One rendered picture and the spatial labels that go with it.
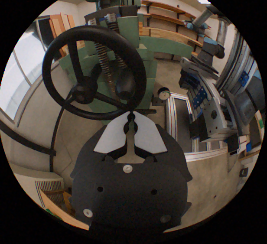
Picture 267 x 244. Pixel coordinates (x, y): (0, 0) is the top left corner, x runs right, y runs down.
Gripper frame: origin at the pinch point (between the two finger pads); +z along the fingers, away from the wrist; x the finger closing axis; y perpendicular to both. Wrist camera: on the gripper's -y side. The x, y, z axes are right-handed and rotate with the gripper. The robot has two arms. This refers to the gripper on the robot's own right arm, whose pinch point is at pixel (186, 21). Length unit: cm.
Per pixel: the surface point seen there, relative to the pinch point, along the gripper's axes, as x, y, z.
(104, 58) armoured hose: -85, 27, -87
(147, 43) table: -72, 27, -76
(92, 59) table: -89, 26, -85
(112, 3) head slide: -82, -4, -50
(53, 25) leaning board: -199, -77, 39
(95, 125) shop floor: -144, 105, -67
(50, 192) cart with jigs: -178, 59, -170
